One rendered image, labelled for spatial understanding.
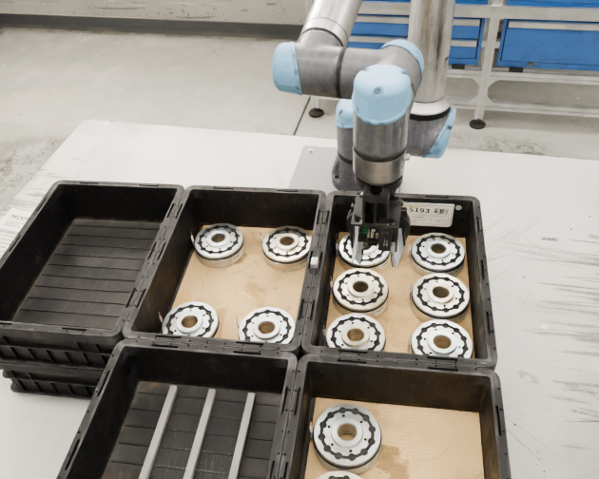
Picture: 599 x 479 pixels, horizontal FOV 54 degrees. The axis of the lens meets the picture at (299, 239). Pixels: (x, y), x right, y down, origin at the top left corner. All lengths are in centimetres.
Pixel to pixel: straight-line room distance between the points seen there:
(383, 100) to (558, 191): 94
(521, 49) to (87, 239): 217
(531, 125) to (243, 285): 226
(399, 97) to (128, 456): 67
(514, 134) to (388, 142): 232
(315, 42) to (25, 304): 76
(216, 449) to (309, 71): 59
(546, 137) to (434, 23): 195
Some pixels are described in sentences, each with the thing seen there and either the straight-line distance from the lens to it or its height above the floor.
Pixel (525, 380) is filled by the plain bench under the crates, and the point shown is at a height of 70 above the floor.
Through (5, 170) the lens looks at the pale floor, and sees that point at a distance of 331.
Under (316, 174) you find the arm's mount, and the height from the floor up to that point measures 76.
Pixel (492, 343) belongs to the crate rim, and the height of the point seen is 93.
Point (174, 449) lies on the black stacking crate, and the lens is 100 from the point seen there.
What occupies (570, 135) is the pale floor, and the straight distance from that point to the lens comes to 317.
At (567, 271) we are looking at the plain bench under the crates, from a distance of 143.
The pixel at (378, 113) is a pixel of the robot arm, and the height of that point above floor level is 128.
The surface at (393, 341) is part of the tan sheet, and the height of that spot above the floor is 83.
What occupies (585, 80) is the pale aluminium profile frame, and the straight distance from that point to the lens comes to 304.
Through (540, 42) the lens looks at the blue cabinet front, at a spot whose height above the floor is 45.
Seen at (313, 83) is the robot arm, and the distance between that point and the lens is 90.
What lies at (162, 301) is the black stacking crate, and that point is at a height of 86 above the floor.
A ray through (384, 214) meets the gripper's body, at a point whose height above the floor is 110.
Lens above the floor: 169
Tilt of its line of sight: 44 degrees down
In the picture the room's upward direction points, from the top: 5 degrees counter-clockwise
